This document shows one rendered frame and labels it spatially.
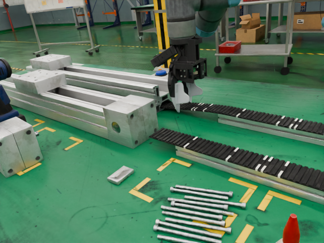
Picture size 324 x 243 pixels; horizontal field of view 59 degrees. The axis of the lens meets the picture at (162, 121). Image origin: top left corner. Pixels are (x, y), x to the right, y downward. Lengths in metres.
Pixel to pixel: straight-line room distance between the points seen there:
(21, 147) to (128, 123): 0.25
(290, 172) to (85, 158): 0.45
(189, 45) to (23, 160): 0.49
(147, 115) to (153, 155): 0.11
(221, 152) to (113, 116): 0.28
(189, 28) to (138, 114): 0.26
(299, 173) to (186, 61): 0.41
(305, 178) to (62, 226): 0.42
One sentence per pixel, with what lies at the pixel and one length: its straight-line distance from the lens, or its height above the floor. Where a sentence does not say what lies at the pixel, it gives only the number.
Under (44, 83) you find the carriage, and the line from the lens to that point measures 1.00.
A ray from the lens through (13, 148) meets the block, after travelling 0.72.
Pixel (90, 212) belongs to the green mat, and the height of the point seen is 0.78.
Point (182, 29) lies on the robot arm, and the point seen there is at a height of 1.03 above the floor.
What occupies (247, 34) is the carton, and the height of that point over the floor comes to 0.15.
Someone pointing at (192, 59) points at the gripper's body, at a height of 0.95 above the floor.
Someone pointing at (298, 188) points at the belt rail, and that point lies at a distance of 0.55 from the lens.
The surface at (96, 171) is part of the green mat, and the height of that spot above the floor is 0.78.
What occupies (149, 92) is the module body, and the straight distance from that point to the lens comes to 0.88.
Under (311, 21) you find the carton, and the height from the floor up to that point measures 0.35.
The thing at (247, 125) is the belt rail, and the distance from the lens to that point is 0.75.
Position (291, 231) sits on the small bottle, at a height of 0.88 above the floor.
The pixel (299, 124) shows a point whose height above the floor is 0.81.
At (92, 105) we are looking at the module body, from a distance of 0.78.
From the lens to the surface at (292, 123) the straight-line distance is 0.72.
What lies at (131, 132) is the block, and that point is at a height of 0.82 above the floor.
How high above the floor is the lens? 1.13
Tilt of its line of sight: 25 degrees down
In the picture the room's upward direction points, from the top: 7 degrees counter-clockwise
